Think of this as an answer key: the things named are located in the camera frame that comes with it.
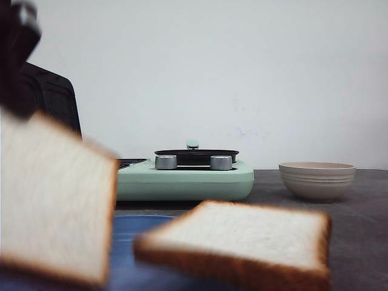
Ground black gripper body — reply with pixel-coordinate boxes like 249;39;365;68
1;1;41;117

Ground breakfast maker hinged lid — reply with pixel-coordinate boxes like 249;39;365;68
19;62;82;136

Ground beige ribbed ceramic bowl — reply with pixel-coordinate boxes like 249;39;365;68
278;162;356;202

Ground mint green breakfast maker base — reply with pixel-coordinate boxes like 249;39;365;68
116;159;255;202

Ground left silver control knob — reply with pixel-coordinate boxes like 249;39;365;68
155;155;178;170

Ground silver control knob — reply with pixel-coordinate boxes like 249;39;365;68
210;155;233;171
155;155;178;170

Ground black round frying pan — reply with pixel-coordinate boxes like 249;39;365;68
155;139;239;166

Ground right silver control knob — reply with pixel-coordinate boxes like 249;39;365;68
210;155;233;171

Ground blue ceramic plate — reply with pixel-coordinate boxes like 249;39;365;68
0;215;243;291

